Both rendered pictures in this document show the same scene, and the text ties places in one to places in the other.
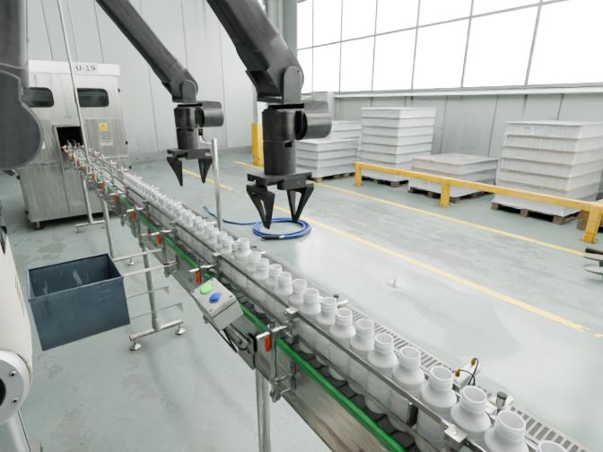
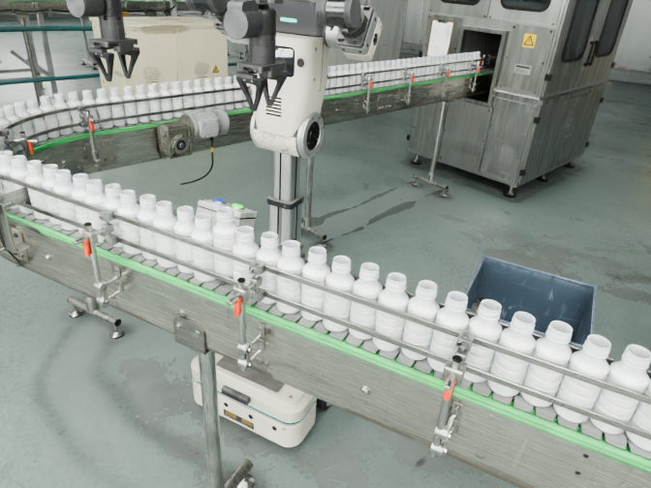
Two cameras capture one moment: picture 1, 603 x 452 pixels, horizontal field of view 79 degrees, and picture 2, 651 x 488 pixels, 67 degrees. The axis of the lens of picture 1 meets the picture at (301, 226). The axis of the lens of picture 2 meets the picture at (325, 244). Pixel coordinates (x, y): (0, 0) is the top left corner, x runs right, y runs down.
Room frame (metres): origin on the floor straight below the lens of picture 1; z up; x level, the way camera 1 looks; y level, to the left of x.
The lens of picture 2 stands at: (2.09, -0.08, 1.67)
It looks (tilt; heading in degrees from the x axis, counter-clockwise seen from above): 29 degrees down; 152
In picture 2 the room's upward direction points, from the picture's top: 4 degrees clockwise
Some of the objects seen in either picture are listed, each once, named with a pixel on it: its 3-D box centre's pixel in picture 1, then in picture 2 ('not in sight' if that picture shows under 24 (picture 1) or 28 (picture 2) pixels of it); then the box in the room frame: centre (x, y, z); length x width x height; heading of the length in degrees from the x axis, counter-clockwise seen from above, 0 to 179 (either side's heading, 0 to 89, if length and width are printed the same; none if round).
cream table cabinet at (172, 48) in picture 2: not in sight; (166, 83); (-3.22, 0.79, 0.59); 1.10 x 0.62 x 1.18; 108
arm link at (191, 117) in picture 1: (187, 117); (261, 22); (1.01, 0.30, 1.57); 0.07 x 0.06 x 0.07; 128
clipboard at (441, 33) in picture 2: not in sight; (439, 39); (-1.72, 2.94, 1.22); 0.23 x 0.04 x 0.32; 18
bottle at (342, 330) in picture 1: (342, 343); (85, 204); (0.72, -0.09, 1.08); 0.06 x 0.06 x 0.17
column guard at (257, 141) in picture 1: (260, 144); not in sight; (10.12, 1.11, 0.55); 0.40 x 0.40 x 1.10; 36
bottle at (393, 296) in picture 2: (198, 236); (391, 312); (1.44, 0.43, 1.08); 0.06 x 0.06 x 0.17
